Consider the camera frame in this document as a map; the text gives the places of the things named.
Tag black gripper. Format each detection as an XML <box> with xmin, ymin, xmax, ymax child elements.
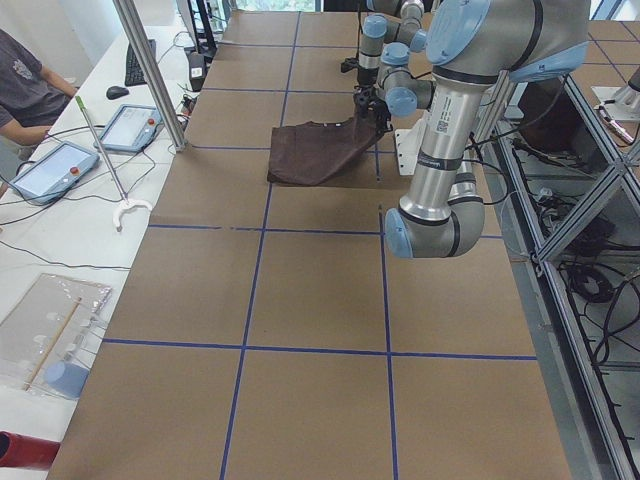
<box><xmin>370</xmin><ymin>99</ymin><xmax>391</xmax><ymax>134</ymax></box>
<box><xmin>356</xmin><ymin>67</ymin><xmax>378</xmax><ymax>90</ymax></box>

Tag dark brown t-shirt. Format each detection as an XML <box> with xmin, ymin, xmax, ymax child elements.
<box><xmin>267</xmin><ymin>113</ymin><xmax>386</xmax><ymax>186</ymax></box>

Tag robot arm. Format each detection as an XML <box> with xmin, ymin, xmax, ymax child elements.
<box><xmin>356</xmin><ymin>0</ymin><xmax>433</xmax><ymax>87</ymax></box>
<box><xmin>385</xmin><ymin>1</ymin><xmax>590</xmax><ymax>258</ymax></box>

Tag black box with label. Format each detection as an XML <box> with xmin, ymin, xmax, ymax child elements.
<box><xmin>187</xmin><ymin>51</ymin><xmax>207</xmax><ymax>92</ymax></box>

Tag black keyboard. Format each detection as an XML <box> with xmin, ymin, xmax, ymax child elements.
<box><xmin>124</xmin><ymin>44</ymin><xmax>146</xmax><ymax>87</ymax></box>

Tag teach pendant far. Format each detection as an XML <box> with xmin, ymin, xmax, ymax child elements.
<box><xmin>99</xmin><ymin>104</ymin><xmax>163</xmax><ymax>154</ymax></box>

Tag teach pendant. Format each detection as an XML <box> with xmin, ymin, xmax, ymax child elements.
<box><xmin>99</xmin><ymin>104</ymin><xmax>163</xmax><ymax>154</ymax></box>
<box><xmin>9</xmin><ymin>142</ymin><xmax>99</xmax><ymax>205</ymax></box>

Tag black computer mouse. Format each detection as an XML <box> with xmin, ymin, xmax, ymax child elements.
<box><xmin>105</xmin><ymin>86</ymin><xmax>129</xmax><ymax>100</ymax></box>

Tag metal reach stick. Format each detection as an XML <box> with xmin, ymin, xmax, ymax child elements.
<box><xmin>74</xmin><ymin>95</ymin><xmax>152</xmax><ymax>232</ymax></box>

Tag teach pendant near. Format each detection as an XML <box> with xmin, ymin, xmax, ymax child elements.
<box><xmin>9</xmin><ymin>142</ymin><xmax>99</xmax><ymax>205</ymax></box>

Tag person in grey shirt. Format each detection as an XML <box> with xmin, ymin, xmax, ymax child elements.
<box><xmin>1</xmin><ymin>31</ymin><xmax>77</xmax><ymax>159</ymax></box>

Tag clear plastic bag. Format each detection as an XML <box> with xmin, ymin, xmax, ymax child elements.
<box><xmin>1</xmin><ymin>274</ymin><xmax>112</xmax><ymax>400</ymax></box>

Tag blue plastic cup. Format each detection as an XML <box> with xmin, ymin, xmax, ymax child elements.
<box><xmin>44</xmin><ymin>361</ymin><xmax>89</xmax><ymax>399</ymax></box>

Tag red cylinder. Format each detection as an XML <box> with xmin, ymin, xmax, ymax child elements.
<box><xmin>1</xmin><ymin>431</ymin><xmax>61</xmax><ymax>471</ymax></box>

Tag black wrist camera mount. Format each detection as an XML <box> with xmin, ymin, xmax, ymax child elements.
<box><xmin>353</xmin><ymin>86</ymin><xmax>375</xmax><ymax>118</ymax></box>
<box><xmin>340</xmin><ymin>57</ymin><xmax>359</xmax><ymax>73</ymax></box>

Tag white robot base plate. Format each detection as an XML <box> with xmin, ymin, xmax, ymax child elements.
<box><xmin>393</xmin><ymin>127</ymin><xmax>474</xmax><ymax>177</ymax></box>

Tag aluminium frame cabinet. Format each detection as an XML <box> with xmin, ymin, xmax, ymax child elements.
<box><xmin>480</xmin><ymin>63</ymin><xmax>639</xmax><ymax>479</ymax></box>

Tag grey aluminium frame post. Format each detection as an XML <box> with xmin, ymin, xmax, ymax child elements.
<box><xmin>113</xmin><ymin>0</ymin><xmax>186</xmax><ymax>152</ymax></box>

